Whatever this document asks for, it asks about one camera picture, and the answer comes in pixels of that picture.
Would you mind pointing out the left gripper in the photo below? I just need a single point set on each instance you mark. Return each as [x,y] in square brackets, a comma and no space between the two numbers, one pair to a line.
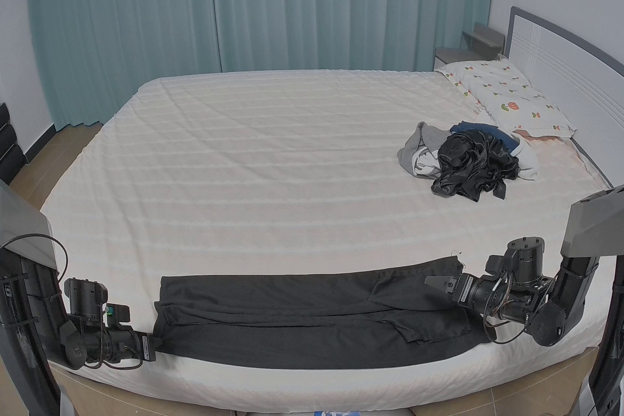
[124,346]

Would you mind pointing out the bed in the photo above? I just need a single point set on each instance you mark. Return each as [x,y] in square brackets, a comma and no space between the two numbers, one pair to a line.
[243,160]

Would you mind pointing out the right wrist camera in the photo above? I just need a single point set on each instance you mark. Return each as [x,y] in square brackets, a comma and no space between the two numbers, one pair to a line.
[496,267]

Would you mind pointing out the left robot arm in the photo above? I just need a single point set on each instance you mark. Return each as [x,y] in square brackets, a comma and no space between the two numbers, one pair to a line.
[29,307]

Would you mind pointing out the dark grey chest of drawers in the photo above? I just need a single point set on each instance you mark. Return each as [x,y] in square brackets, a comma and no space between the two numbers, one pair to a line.
[9,146]

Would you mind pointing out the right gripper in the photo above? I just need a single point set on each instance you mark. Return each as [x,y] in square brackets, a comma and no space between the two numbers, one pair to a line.
[482,294]

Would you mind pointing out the white printed pillow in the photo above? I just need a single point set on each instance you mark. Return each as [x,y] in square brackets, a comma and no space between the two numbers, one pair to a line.
[507,97]

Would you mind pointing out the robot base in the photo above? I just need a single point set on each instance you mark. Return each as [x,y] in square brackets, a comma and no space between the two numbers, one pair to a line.
[336,413]

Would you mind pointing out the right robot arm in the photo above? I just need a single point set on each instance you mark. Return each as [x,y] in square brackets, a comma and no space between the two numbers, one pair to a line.
[560,297]

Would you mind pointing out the grey bedside table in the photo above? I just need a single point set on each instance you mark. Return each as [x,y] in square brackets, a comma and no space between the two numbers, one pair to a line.
[480,41]

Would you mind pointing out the black trousers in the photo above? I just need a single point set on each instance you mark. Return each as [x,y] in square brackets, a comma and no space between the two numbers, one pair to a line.
[292,321]

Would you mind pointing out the pile of clothes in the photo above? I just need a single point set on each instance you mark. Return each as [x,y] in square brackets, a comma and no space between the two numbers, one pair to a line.
[468,160]

